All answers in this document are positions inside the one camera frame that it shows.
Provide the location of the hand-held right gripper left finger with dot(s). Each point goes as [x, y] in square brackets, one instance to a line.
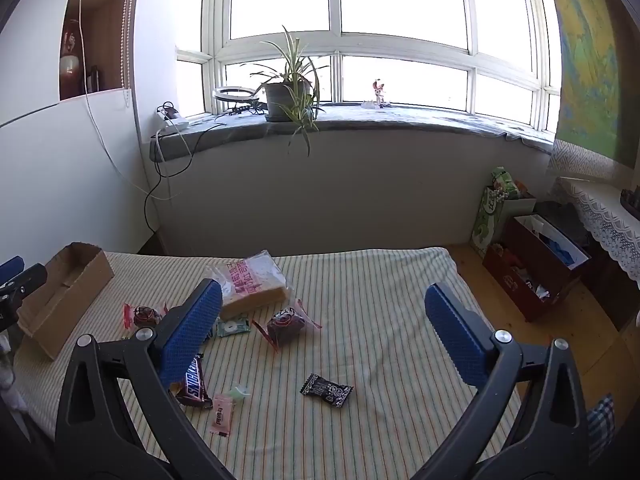
[192, 332]

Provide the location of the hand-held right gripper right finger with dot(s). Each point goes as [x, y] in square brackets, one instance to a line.
[457, 342]

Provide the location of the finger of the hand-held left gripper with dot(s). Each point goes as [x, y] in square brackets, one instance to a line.
[11, 269]
[25, 280]

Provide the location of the green white snack packet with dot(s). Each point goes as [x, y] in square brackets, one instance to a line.
[232, 327]

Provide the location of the red dark candy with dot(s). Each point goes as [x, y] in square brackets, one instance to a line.
[286, 329]
[145, 316]

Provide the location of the brown chocolate bar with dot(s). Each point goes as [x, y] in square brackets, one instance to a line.
[194, 385]

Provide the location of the brown cardboard box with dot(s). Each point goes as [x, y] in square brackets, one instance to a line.
[75, 300]

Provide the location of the small green candy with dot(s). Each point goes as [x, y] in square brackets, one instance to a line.
[239, 393]

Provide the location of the white pink packet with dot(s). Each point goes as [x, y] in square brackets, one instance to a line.
[255, 285]

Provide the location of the pink candy packet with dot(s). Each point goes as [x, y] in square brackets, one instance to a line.
[221, 415]

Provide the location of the black snack packet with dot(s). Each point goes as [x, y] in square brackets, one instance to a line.
[325, 390]

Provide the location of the person's left forearm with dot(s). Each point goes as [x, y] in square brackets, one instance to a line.
[6, 375]

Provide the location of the dark red storage box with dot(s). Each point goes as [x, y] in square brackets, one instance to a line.
[550, 260]
[510, 280]

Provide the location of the white cabinet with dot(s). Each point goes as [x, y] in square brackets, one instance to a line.
[60, 160]

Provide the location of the green printed bag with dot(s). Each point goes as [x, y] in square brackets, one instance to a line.
[487, 220]

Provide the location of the blue plaid cloth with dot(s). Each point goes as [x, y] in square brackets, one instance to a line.
[600, 425]

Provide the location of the white lace tablecloth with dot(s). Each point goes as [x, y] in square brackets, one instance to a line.
[600, 210]

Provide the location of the red white vase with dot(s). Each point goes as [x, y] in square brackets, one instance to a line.
[69, 67]

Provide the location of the white power strip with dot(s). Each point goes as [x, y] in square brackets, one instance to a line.
[175, 122]

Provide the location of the potted spider plant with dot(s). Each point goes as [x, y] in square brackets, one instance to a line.
[286, 97]

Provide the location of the wooden shelf niche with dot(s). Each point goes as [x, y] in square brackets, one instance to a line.
[107, 35]

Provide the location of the small toy figurine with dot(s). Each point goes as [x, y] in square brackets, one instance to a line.
[377, 92]

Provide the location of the wall map poster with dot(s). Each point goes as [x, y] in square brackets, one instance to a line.
[585, 60]

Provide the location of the white window frame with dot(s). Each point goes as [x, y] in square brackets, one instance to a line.
[340, 42]

